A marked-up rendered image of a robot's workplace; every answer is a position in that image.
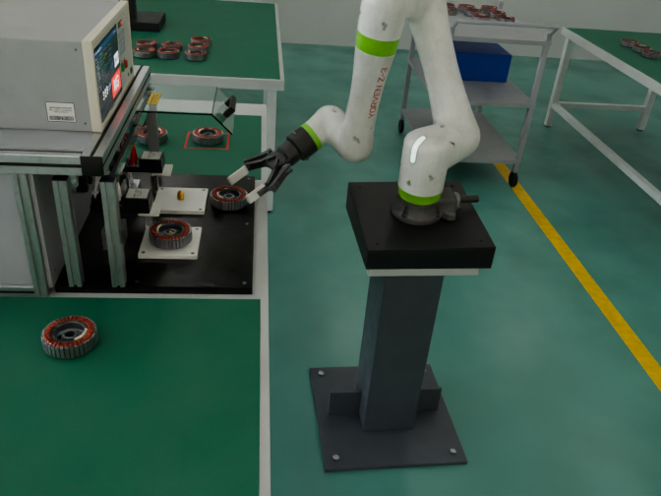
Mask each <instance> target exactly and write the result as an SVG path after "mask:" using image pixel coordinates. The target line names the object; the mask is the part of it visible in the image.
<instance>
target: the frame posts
mask: <svg viewBox="0 0 661 496"><path fill-rule="evenodd" d="M147 130H148V143H149V151H154V152H159V137H158V122H157V113H148V115H147ZM51 181H52V186H53V192H54V198H55V204H56V211H57V216H58V222H59V228H60V234H61V240H62V246H63V252H64V258H65V264H66V271H67V277H68V283H69V286H74V285H76V286H78V287H82V286H83V282H84V281H85V276H84V269H83V263H82V256H81V249H80V242H79V236H78V230H77V223H76V216H75V210H74V203H73V196H72V189H71V187H70V183H69V176H68V175H54V176H53V177H52V179H51ZM99 185H100V193H101V201H102V208H103V216H104V225H105V233H106V241H107V249H108V258H109V266H110V273H111V281H112V287H117V285H120V287H125V286H126V282H127V274H126V265H125V255H124V246H123V237H122V227H121V218H120V209H119V200H118V191H117V181H116V175H104V176H101V177H100V180H99Z"/></svg>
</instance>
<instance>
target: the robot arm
mask: <svg viewBox="0 0 661 496"><path fill-rule="evenodd" d="M405 20H407V22H408V23H409V26H410V29H411V32H412V35H413V38H414V41H415V44H416V47H417V51H418V54H419V57H420V61H421V65H422V68H423V72H424V76H425V81H426V85H427V90H428V95H429V99H430V104H431V110H432V117H433V125H430V126H426V127H422V128H418V129H415V130H413V131H411V132H409V133H408V134H407V135H406V136H405V138H404V142H403V148H402V155H401V162H400V169H399V175H398V183H397V184H398V193H397V196H396V198H395V199H394V200H393V201H392V203H391V212H392V214H393V215H394V216H395V217H396V218H397V219H399V220H401V221H403V222H405V223H409V224H413V225H429V224H433V223H435V222H437V221H439V220H440V219H441V218H444V219H446V220H455V212H456V210H457V209H461V206H459V203H478V202H479V196H478V195H462V196H459V194H458V193H456V192H454V191H453V190H452V189H451V188H444V186H445V181H446V175H447V170H448V169H449V168H450V167H452V166H453V165H455V164H457V163H458V162H460V161H461V160H463V159H465V158H466V157H468V156H470V155H471V154H473V153H474V152H475V150H476V149H477V147H478V145H479V142H480V130H479V127H478V124H477V122H476V119H475V117H474V114H473V112H472V109H471V106H470V104H469V101H468V98H467V95H466V92H465V88H464V85H463V82H462V78H461V76H460V72H459V68H458V64H457V60H456V56H455V52H454V47H453V42H452V37H451V27H450V21H449V14H448V6H447V0H362V2H361V8H360V14H359V20H358V27H357V34H356V42H355V52H354V64H353V75H352V81H351V87H350V93H349V98H348V102H347V107H346V111H345V112H344V111H343V110H342V109H341V108H339V107H338V106H335V105H325V106H323V107H321V108H320V109H318V110H317V112H316V113H315V114H314V115H313V116H312V117H311V118H310V119H309V120H308V121H307V122H305V123H304V124H303V125H301V126H300V127H299V128H297V129H296V130H295V131H293V132H292V133H291V134H289V135H288V136H286V141H284V142H283V143H282V144H280V145H279V146H278V147H277V151H276V152H275V153H274V152H273V151H272V150H271V149H268V150H266V151H264V152H262V153H260V154H257V155H253V156H251V157H248V158H246V159H244V160H243V162H244V165H243V166H242V167H240V168H239V169H238V170H236V171H235V172H234V173H232V174H231V175H230V176H228V177H227V180H228V181H229V183H230V184H231V185H233V184H234V183H236V182H237V181H239V180H240V179H241V178H243V177H244V176H245V175H247V174H248V173H249V172H250V170H253V169H257V168H262V167H269V168H270V169H271V172H270V176H269V178H268V180H267V182H264V183H263V184H261V185H260V186H259V187H257V188H256V189H255V190H253V191H252V192H251V193H249V194H248V195H247V196H245V198H246V200H247V201H248V203H249V204H252V203H253V202H254V201H256V200H257V199H258V198H260V197H262V196H263V195H264V194H266V193H267V192H268V191H273V192H276V191H277V189H278V188H279V186H280V185H281V184H282V182H283V181H284V179H285V178H286V177H287V175H288V174H289V173H290V172H292V171H293V169H292V168H291V166H293V165H294V164H295V163H297V162H298V161H299V160H300V159H301V160H306V159H307V160H309V157H310V156H311V155H313V154H314V153H315V152H317V151H318V150H319V149H321V148H322V147H324V146H325V145H327V144H329V145H331V146H332V147H333V148H334V149H335V150H336V151H337V152H338V153H339V155H340V156H341V157H342V158H343V159H345V160H346V161H349V162H353V163H356V162H361V161H363V160H365V159H366V158H367V157H368V156H369V155H370V153H371V151H372V149H373V141H374V132H375V125H376V119H377V114H378V109H379V105H380V101H381V97H382V93H383V90H384V86H385V83H386V80H387V77H388V74H389V71H390V69H391V64H392V61H393V58H394V55H395V53H396V50H397V47H398V44H399V41H400V37H401V34H402V31H403V27H404V24H405ZM248 161H249V162H248ZM265 183H266V184H265ZM274 186H275V187H274Z"/></svg>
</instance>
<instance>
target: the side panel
mask: <svg viewBox="0 0 661 496"><path fill-rule="evenodd" d="M51 291H52V290H51V287H48V282H47V276H46V271H45V267H44V261H43V256H42V250H41V245H40V239H39V234H38V229H37V223H36V218H35V212H34V207H33V202H32V196H31V191H30V182H29V176H28V175H27V174H15V173H0V296H2V297H40V296H43V297H49V293H51Z"/></svg>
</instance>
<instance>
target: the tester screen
mask: <svg viewBox="0 0 661 496"><path fill-rule="evenodd" d="M117 51H118V45H117V34H116V28H115V29H114V31H113V32H112V33H111V34H110V35H109V37H108V38H107V39H106V40H105V41H104V43H103V44H102V45H101V46H100V47H99V49H98V50H97V51H96V52H95V53H94V62H95V71H96V79H97V87H98V96H99V105H100V114H101V108H102V107H103V105H104V104H105V103H106V101H107V100H108V98H109V96H110V95H111V94H112V100H111V101H110V103H109V105H108V106H107V108H106V110H105V111H104V113H103V115H102V116H101V121H102V119H103V118H104V116H105V114H106V113H107V111H108V109H109V108H110V106H111V104H112V102H113V101H114V99H115V97H116V96H117V95H118V93H119V92H120V90H121V88H120V89H119V91H118V93H117V94H116V96H115V97H114V98H113V92H112V84H111V79H112V77H113V76H114V74H115V73H116V71H117V70H118V68H119V67H120V66H119V63H118V64H117V66H116V67H115V69H114V70H113V72H112V73H110V63H109V62H110V60H111V59H112V57H113V56H114V55H115V53H116V52H117ZM107 84H108V92H109V95H108V96H107V98H106V99H105V101H103V95H102V92H103V90H104V89H105V87H106V86H107Z"/></svg>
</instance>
